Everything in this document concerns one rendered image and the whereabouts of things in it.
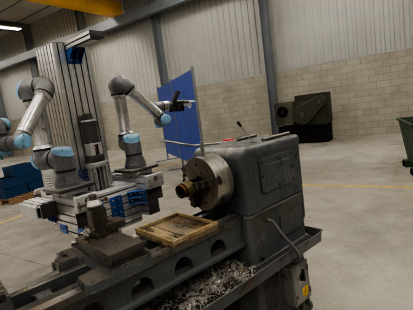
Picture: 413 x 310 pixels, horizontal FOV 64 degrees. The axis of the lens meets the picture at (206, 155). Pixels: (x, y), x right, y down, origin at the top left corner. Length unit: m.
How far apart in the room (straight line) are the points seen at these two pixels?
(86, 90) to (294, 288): 1.86
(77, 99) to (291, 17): 10.56
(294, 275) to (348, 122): 9.66
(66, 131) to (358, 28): 10.37
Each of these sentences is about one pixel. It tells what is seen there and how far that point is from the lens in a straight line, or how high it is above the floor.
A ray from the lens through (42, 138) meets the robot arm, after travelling 2.17.
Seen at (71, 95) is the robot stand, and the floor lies 1.70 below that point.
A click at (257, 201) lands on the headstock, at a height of 0.94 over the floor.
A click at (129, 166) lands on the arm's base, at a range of 2.32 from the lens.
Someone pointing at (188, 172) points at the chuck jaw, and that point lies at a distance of 1.90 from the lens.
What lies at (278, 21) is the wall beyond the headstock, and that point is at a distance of 12.48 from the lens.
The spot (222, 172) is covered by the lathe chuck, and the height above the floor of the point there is 1.14.
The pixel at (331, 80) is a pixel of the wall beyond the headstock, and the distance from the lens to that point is 11.70.
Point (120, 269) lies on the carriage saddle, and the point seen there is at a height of 0.91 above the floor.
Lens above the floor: 1.51
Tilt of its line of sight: 8 degrees down
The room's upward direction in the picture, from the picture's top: 8 degrees counter-clockwise
